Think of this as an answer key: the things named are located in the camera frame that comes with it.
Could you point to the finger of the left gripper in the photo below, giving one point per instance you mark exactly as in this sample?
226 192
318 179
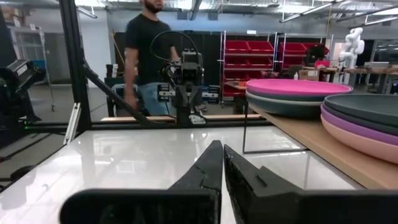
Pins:
181 99
192 96

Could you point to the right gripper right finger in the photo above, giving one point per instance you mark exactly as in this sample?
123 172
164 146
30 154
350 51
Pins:
280 207

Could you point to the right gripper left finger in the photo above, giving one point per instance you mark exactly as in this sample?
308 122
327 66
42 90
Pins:
174 207

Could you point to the dark grey plate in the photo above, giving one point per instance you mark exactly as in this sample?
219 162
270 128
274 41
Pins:
373 124
280 109

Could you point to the magenta plate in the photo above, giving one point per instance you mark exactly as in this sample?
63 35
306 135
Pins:
295 87

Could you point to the peach plate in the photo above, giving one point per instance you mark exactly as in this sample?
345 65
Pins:
373 149

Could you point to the purple plate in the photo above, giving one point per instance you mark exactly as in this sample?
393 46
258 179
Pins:
373 134

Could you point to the wooden shelf with black legs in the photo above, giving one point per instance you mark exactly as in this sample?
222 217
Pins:
326 146

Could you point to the person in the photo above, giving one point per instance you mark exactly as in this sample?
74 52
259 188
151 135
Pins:
146 40

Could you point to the rack with red bins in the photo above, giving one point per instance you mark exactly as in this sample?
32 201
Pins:
248 46
292 49

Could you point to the white aluminium bar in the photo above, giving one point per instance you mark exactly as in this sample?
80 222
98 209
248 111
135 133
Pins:
73 123

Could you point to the small white bottle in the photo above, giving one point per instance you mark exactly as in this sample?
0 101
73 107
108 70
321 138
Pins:
295 76

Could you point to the cardboard box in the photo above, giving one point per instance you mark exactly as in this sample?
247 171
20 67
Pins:
308 75

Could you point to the long ceiling light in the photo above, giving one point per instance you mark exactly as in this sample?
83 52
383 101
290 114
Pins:
311 11
382 20

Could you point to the black device with white label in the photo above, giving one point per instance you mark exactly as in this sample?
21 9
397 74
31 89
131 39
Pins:
15 84

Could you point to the wooden workbench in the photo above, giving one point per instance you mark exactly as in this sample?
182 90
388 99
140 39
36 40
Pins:
367 71

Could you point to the white humanoid figure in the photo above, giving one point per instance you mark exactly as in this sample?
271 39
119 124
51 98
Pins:
353 43

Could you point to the stacked cardboard boxes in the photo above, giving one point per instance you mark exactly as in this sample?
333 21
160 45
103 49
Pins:
12 15

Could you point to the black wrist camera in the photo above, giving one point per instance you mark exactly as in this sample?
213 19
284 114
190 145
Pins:
192 68

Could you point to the black wall panel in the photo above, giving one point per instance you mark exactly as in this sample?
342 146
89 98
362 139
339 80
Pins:
211 56

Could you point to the black table frame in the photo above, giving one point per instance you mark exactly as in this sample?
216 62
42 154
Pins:
73 62

